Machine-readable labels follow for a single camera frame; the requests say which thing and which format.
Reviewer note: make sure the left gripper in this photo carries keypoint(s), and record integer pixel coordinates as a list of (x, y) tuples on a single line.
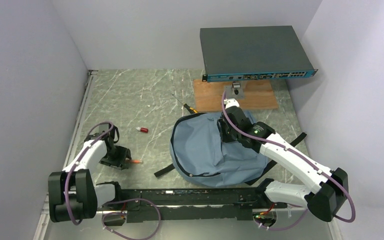
[(123, 153)]

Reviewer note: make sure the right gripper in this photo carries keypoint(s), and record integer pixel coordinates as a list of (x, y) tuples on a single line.
[(224, 137)]

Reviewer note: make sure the orange pen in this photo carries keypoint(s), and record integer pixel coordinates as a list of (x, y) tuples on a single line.
[(134, 161)]

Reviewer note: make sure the blue student backpack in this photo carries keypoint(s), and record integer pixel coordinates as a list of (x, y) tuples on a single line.
[(200, 156)]

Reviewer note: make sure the red white glue stick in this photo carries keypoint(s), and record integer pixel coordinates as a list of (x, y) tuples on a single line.
[(142, 129)]

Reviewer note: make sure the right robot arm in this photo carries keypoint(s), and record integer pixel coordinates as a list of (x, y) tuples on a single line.
[(324, 192)]

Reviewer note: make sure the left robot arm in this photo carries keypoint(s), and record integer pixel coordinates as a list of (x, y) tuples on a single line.
[(72, 194)]

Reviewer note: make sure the yellow black screwdriver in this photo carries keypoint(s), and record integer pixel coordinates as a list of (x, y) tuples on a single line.
[(190, 109)]

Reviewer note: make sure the wooden board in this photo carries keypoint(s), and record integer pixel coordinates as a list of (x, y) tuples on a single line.
[(259, 95)]

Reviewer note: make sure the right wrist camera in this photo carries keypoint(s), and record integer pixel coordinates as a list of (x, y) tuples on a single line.
[(231, 102)]

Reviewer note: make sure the metal stand mount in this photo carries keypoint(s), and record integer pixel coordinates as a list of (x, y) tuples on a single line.
[(234, 91)]

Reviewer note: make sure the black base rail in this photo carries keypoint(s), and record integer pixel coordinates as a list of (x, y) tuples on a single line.
[(140, 205)]

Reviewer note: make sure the grey network switch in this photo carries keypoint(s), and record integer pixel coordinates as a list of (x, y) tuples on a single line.
[(253, 53)]

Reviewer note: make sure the aluminium side rail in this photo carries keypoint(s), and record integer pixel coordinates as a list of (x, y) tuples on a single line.
[(44, 219)]

